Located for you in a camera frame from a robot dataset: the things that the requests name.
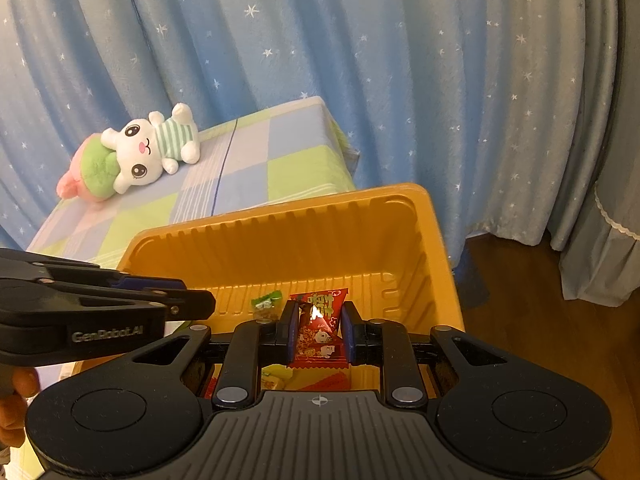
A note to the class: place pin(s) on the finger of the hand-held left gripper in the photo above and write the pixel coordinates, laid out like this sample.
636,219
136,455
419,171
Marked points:
75,271
190,305

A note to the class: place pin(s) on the grey curtain with lace trim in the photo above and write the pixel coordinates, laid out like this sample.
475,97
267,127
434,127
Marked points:
610,185

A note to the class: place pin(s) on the person's left hand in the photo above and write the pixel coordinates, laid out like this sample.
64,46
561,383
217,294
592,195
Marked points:
12,420

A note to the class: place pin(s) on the blue star curtain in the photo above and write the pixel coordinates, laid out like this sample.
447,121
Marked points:
350,60

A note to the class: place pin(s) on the orange plastic tray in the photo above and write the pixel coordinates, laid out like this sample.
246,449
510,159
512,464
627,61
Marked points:
325,240

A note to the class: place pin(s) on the rabbit carrot plush toy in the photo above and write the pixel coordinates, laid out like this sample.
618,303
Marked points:
140,150

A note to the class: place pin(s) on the red packet with yellow print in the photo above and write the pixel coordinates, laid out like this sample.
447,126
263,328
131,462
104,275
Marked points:
320,332

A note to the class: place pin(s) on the yellow candy packet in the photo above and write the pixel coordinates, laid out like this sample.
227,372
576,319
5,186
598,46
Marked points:
275,379

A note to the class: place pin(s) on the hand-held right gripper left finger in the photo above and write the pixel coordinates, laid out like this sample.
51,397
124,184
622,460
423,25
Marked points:
289,332

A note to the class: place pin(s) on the green candy packet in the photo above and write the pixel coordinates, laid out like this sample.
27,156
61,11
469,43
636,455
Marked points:
265,305

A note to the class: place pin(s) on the plaid tablecloth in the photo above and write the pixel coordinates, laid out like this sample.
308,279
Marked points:
260,160

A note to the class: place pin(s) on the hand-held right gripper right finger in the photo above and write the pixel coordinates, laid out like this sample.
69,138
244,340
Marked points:
350,335

